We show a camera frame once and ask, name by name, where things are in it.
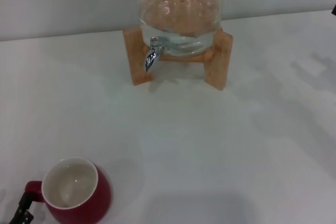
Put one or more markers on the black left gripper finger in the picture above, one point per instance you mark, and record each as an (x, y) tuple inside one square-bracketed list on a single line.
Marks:
[(23, 211)]

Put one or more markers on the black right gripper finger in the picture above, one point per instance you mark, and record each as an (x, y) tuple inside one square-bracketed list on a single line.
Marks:
[(334, 10)]

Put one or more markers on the red ceramic cup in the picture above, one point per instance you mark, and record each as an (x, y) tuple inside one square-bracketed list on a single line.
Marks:
[(86, 197)]

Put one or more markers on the chrome faucet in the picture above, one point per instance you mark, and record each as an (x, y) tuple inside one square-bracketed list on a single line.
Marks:
[(152, 57)]

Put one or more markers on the wooden dispenser stand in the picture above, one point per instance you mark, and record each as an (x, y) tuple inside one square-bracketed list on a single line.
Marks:
[(216, 61)]

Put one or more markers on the glass water dispenser jar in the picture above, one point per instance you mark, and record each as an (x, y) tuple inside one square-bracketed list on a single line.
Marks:
[(181, 11)]

